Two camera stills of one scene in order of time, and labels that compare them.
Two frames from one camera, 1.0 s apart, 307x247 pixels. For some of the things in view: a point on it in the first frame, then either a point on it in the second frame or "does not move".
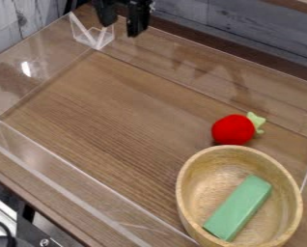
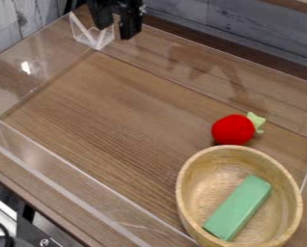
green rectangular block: (232, 213) does not move
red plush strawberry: (236, 128) does not move
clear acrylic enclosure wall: (100, 107) does not move
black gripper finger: (136, 16) to (131, 18)
